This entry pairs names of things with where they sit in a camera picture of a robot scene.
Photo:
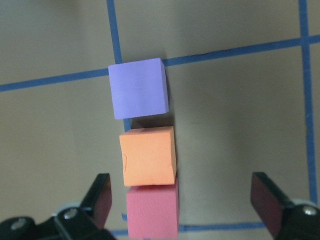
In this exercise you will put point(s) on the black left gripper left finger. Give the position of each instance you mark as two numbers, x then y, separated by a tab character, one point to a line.
83	222

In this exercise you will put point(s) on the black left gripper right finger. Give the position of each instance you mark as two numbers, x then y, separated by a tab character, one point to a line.
285	218

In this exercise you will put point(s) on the orange foam block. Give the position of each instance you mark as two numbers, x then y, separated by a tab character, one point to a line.
148	156

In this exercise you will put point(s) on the red foam block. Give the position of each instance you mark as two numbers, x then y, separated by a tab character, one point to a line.
153	211

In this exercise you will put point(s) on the purple foam block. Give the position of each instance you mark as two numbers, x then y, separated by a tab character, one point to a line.
138	88

